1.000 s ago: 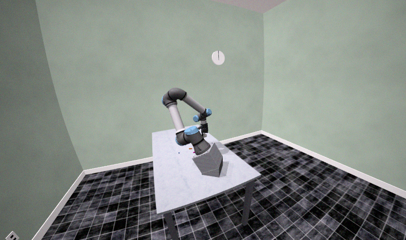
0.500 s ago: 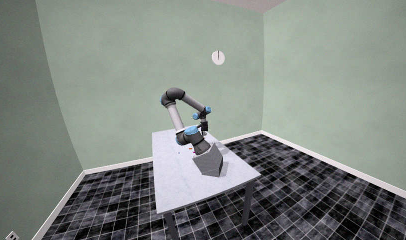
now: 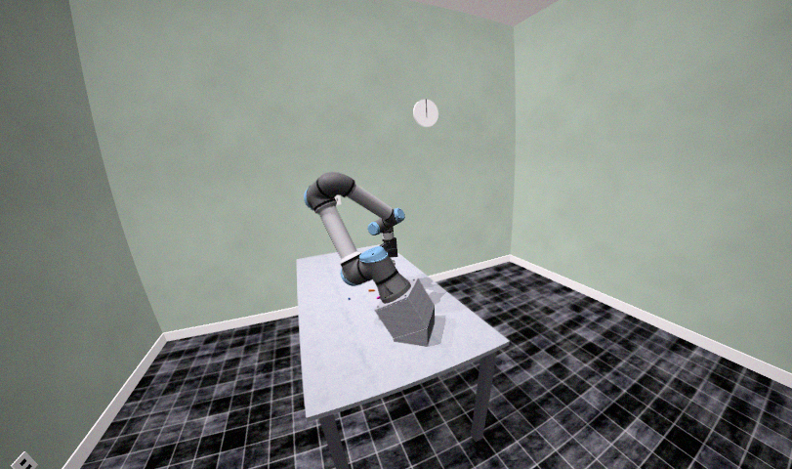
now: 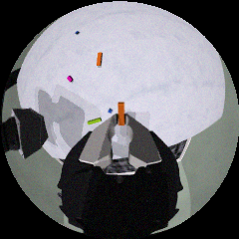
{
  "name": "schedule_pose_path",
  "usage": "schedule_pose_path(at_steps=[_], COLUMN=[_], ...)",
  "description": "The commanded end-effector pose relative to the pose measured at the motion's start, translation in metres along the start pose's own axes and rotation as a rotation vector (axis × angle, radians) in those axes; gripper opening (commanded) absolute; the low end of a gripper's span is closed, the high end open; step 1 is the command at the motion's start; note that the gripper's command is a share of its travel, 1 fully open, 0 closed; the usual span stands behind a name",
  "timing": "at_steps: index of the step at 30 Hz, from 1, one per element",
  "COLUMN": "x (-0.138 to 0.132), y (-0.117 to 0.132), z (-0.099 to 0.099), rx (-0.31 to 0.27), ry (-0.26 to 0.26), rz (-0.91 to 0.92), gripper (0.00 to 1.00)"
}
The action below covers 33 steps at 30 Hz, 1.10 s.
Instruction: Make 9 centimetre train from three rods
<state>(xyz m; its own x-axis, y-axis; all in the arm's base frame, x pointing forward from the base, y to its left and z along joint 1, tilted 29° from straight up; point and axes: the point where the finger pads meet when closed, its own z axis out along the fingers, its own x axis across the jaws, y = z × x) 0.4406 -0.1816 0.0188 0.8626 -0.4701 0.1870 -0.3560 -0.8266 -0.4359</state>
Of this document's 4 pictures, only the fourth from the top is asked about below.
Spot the orange rod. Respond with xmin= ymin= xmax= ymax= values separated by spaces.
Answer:
xmin=97 ymin=52 xmax=103 ymax=66
xmin=118 ymin=102 xmax=124 ymax=125

